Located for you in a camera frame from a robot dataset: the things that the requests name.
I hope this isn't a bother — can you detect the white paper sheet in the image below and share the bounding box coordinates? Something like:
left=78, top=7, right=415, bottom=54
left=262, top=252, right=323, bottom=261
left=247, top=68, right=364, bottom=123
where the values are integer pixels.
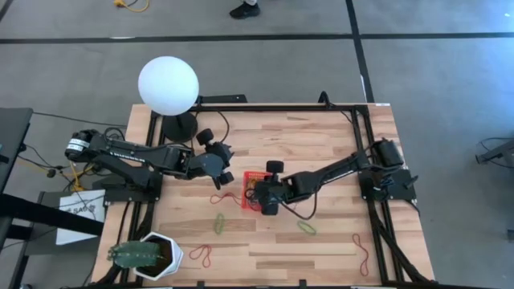
left=55, top=189, right=108, bottom=246

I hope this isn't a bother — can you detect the green cactus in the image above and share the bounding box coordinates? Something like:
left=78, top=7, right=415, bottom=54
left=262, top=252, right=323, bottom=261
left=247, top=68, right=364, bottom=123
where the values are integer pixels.
left=107, top=240, right=164, bottom=269

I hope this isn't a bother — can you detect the person's foot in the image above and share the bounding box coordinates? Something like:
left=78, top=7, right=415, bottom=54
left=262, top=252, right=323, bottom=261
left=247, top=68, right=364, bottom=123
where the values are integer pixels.
left=229, top=0, right=261, bottom=20

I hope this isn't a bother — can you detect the green rubber band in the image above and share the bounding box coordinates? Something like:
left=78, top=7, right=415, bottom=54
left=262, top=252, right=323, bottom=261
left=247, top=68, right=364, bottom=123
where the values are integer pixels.
left=296, top=219, right=318, bottom=236
left=213, top=213, right=226, bottom=236

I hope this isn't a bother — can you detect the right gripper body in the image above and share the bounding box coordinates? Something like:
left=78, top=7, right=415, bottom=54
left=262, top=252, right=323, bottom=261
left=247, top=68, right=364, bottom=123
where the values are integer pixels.
left=255, top=178, right=288, bottom=217

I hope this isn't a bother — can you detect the white globe table lamp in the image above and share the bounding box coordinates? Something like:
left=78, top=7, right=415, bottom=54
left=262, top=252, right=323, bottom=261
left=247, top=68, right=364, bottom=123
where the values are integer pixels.
left=137, top=55, right=201, bottom=144

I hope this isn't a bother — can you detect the black beam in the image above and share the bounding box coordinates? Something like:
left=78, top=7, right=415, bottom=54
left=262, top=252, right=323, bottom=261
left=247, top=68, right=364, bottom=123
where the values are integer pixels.
left=0, top=193, right=106, bottom=238

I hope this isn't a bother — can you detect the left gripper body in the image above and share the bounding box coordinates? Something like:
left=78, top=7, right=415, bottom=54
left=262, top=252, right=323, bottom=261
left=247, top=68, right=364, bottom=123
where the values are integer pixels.
left=200, top=142, right=236, bottom=186

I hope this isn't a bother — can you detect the yellow cable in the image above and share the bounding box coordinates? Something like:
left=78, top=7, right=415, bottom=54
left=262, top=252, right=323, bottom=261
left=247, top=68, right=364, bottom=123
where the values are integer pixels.
left=68, top=159, right=96, bottom=193
left=113, top=0, right=151, bottom=13

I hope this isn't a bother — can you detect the grey box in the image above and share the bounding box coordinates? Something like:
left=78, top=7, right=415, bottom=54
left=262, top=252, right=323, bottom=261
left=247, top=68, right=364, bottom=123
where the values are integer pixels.
left=26, top=190, right=109, bottom=256

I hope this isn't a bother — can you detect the red rubber band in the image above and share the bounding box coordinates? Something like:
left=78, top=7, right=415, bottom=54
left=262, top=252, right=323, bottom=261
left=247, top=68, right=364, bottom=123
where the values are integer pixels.
left=188, top=244, right=213, bottom=269
left=352, top=233, right=370, bottom=278
left=209, top=192, right=244, bottom=207

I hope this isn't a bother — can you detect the white hexagonal plant pot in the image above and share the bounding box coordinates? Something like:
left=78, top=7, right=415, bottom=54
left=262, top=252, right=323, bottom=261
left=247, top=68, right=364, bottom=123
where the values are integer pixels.
left=132, top=231, right=185, bottom=281

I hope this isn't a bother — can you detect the dark grey desk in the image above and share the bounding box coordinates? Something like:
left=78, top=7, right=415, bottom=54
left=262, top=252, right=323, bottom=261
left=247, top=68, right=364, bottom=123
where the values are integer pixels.
left=0, top=107, right=34, bottom=193

